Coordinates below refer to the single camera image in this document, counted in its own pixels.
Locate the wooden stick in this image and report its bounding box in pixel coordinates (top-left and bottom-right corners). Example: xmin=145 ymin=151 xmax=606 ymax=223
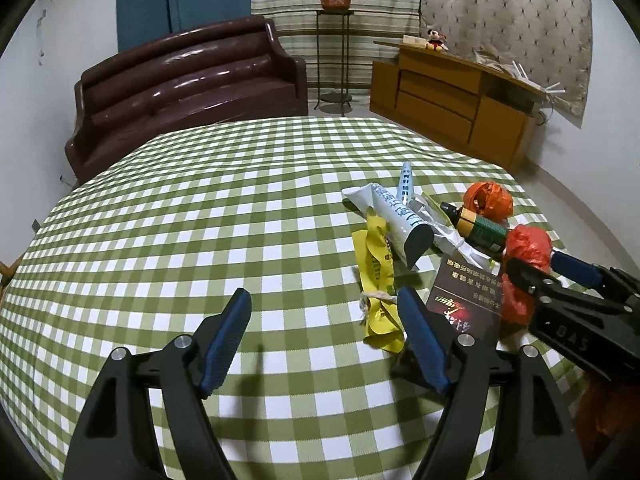
xmin=0 ymin=255 xmax=23 ymax=287

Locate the green checkered tablecloth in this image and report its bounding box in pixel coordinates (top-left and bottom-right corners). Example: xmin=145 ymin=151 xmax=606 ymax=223
xmin=0 ymin=116 xmax=621 ymax=480

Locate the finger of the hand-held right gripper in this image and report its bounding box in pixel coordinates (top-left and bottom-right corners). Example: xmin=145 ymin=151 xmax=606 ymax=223
xmin=504 ymin=257 xmax=566 ymax=313
xmin=549 ymin=249 xmax=632 ymax=302

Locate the red plastic bag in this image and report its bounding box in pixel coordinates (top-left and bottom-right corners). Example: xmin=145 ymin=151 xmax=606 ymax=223
xmin=500 ymin=225 xmax=553 ymax=326

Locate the dark brown round bin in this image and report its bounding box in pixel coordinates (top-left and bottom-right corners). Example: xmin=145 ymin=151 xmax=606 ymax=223
xmin=575 ymin=377 xmax=640 ymax=456

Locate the green bottle with black cap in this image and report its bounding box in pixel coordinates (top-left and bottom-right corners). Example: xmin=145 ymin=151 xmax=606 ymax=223
xmin=440 ymin=201 xmax=511 ymax=253

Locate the wooden cabinet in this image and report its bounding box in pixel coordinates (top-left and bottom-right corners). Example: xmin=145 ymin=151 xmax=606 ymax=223
xmin=370 ymin=39 xmax=546 ymax=171

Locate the black metal plant stand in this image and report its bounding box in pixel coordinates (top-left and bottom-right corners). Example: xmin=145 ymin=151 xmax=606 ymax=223
xmin=314 ymin=9 xmax=356 ymax=113

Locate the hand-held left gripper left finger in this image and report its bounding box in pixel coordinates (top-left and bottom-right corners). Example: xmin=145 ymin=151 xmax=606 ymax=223
xmin=64 ymin=288 xmax=252 ymax=480

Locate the striped curtain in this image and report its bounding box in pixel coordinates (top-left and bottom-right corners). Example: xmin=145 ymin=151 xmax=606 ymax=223
xmin=249 ymin=0 xmax=425 ymax=103

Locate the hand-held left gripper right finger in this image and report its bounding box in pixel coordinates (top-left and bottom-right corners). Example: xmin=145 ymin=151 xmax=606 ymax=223
xmin=396 ymin=286 xmax=583 ymax=480

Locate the yellow crumpled wrapper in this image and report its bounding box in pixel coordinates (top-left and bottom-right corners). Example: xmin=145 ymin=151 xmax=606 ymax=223
xmin=352 ymin=210 xmax=406 ymax=353

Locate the dark red leather sofa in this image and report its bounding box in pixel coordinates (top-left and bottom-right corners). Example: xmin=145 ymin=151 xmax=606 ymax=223
xmin=64 ymin=15 xmax=309 ymax=186

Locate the blue curtain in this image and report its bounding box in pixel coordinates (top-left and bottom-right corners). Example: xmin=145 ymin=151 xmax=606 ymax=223
xmin=116 ymin=0 xmax=252 ymax=55

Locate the white router with antennas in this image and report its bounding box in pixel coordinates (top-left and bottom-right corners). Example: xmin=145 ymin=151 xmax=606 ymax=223
xmin=510 ymin=60 xmax=567 ymax=97

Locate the light blue slim packet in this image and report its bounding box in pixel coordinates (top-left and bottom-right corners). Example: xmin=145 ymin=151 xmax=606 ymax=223
xmin=395 ymin=162 xmax=414 ymax=202

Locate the white crumpled plastic bag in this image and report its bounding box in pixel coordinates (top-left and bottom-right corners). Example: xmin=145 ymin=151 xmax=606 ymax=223
xmin=474 ymin=51 xmax=516 ymax=77

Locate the white string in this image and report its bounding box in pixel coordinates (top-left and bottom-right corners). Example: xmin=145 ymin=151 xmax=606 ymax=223
xmin=357 ymin=290 xmax=398 ymax=323

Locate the dark red cigarette box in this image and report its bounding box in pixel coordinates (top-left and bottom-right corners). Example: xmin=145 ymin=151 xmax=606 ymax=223
xmin=427 ymin=255 xmax=503 ymax=343

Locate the white toothpaste tube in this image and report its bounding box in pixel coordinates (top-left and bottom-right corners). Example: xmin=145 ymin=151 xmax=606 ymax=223
xmin=342 ymin=183 xmax=433 ymax=270

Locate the quilted beige wall cloth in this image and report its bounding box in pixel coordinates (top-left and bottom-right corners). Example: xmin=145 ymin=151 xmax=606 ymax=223
xmin=420 ymin=0 xmax=596 ymax=131

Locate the orange plastic bag ball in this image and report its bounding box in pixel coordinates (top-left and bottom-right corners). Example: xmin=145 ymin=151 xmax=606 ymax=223
xmin=462 ymin=180 xmax=515 ymax=221

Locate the clear plastic wrapper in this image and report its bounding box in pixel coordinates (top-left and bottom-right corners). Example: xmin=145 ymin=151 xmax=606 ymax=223
xmin=407 ymin=195 xmax=493 ymax=271

